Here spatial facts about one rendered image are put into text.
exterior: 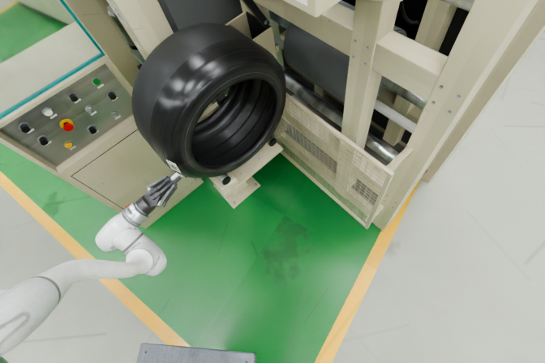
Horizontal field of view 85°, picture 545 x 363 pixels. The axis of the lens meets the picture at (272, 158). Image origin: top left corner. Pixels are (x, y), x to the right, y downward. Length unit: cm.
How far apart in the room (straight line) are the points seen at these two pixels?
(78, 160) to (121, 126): 26
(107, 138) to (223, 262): 109
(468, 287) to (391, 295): 45
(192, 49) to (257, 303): 159
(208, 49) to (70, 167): 107
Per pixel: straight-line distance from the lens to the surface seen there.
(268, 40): 150
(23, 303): 90
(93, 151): 180
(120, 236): 134
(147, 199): 134
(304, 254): 212
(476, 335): 224
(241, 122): 148
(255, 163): 148
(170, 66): 102
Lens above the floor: 207
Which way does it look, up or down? 59 degrees down
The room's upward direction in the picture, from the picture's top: 15 degrees counter-clockwise
